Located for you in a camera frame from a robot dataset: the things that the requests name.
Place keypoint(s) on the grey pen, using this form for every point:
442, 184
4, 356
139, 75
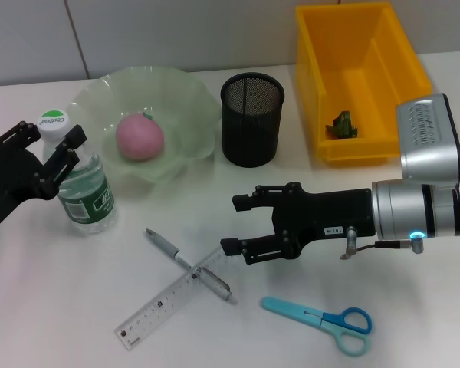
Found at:
168, 249

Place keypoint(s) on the pink peach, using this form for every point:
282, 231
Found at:
138, 138

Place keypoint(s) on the black mesh pen holder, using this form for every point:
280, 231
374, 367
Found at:
249, 130

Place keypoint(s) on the yellow plastic bin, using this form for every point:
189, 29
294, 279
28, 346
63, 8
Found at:
368, 76

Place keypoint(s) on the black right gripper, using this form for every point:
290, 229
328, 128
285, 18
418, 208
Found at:
326, 212

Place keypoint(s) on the green wavy glass fruit plate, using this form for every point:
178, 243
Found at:
184, 115

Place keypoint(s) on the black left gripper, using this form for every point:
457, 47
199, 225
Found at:
11, 176

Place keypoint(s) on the transparent plastic ruler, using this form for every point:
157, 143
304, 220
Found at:
157, 306

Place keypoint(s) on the clear green-label water bottle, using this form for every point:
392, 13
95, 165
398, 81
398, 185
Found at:
88, 199

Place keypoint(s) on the blue scissors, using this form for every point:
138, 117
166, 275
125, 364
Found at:
287, 306

